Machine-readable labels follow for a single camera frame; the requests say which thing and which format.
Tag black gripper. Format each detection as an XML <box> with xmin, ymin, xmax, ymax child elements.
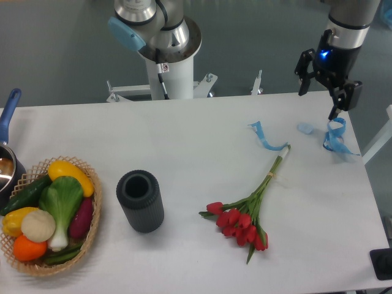
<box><xmin>294</xmin><ymin>29</ymin><xmax>363</xmax><ymax>120</ymax></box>

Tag red tulip bouquet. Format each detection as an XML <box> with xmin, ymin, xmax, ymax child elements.
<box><xmin>198</xmin><ymin>145</ymin><xmax>291</xmax><ymax>263</ymax></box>

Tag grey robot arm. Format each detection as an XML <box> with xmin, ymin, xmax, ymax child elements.
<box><xmin>108</xmin><ymin>1</ymin><xmax>371</xmax><ymax>119</ymax></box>

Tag light blue plastic cap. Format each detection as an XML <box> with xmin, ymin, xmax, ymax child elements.
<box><xmin>297</xmin><ymin>122</ymin><xmax>314</xmax><ymax>135</ymax></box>

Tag tangled blue ribbon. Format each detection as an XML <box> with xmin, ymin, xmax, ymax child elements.
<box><xmin>322</xmin><ymin>117</ymin><xmax>360</xmax><ymax>156</ymax></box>

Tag blue ribbon strip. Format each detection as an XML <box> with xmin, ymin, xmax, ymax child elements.
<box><xmin>249</xmin><ymin>121</ymin><xmax>289</xmax><ymax>151</ymax></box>

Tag blue object top corner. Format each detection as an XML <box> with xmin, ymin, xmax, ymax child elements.
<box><xmin>380</xmin><ymin>6</ymin><xmax>392</xmax><ymax>29</ymax></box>

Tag black device at edge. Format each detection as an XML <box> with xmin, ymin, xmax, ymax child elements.
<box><xmin>369</xmin><ymin>248</ymin><xmax>392</xmax><ymax>281</ymax></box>

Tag dark grey ribbed vase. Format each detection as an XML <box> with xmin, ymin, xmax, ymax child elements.
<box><xmin>116</xmin><ymin>170</ymin><xmax>165</xmax><ymax>233</ymax></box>

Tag purple sweet potato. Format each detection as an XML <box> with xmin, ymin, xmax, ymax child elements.
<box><xmin>69</xmin><ymin>198</ymin><xmax>93</xmax><ymax>239</ymax></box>

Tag green bok choy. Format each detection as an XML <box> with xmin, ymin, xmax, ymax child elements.
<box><xmin>39</xmin><ymin>176</ymin><xmax>83</xmax><ymax>252</ymax></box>

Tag dark green cucumber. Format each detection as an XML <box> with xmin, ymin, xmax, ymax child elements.
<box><xmin>1</xmin><ymin>175</ymin><xmax>52</xmax><ymax>216</ymax></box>

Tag cream white garlic bulb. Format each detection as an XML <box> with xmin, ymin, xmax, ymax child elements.
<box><xmin>21</xmin><ymin>209</ymin><xmax>56</xmax><ymax>243</ymax></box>

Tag green pea pods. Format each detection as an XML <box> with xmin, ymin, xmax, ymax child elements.
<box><xmin>43</xmin><ymin>243</ymin><xmax>82</xmax><ymax>266</ymax></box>

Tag woven wicker basket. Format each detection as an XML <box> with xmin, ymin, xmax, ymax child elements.
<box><xmin>1</xmin><ymin>156</ymin><xmax>102</xmax><ymax>277</ymax></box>

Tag yellow bell pepper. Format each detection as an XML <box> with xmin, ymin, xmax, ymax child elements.
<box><xmin>2</xmin><ymin>207</ymin><xmax>38</xmax><ymax>238</ymax></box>

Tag orange fruit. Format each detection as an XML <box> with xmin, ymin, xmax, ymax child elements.
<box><xmin>13</xmin><ymin>235</ymin><xmax>47</xmax><ymax>262</ymax></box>

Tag white frame bar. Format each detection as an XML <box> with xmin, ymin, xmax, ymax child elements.
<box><xmin>362</xmin><ymin>105</ymin><xmax>391</xmax><ymax>165</ymax></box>

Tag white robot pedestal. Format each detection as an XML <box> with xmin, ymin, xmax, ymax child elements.
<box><xmin>107</xmin><ymin>56</ymin><xmax>218</xmax><ymax>103</ymax></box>

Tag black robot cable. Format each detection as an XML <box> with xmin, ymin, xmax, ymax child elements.
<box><xmin>154</xmin><ymin>47</ymin><xmax>170</xmax><ymax>100</ymax></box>

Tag blue handled saucepan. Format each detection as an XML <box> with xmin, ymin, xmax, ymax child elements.
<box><xmin>1</xmin><ymin>88</ymin><xmax>26</xmax><ymax>209</ymax></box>

